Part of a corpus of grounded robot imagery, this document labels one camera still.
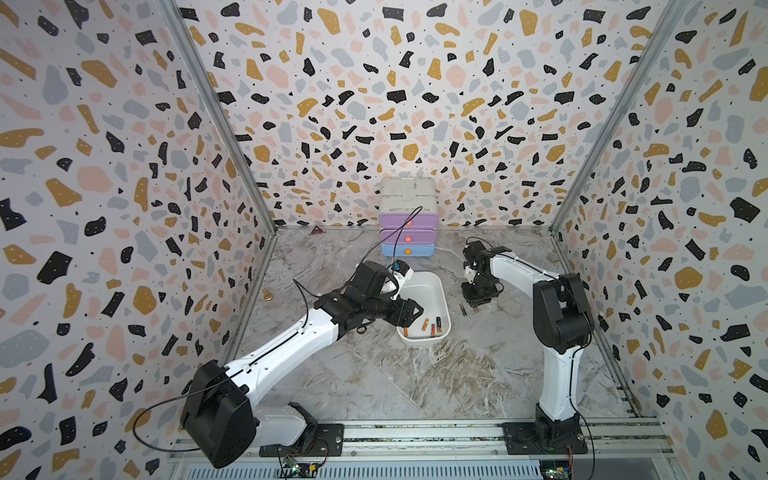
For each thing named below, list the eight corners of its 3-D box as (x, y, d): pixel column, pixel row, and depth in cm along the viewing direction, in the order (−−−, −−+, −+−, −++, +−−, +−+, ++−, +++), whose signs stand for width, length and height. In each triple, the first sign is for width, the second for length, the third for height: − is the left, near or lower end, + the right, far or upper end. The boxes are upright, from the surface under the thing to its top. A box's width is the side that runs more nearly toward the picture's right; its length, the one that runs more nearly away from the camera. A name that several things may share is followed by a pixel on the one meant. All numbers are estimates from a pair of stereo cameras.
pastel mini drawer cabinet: (381, 261, 114) (378, 216, 96) (384, 221, 128) (381, 175, 110) (434, 261, 114) (440, 216, 96) (431, 221, 128) (436, 176, 111)
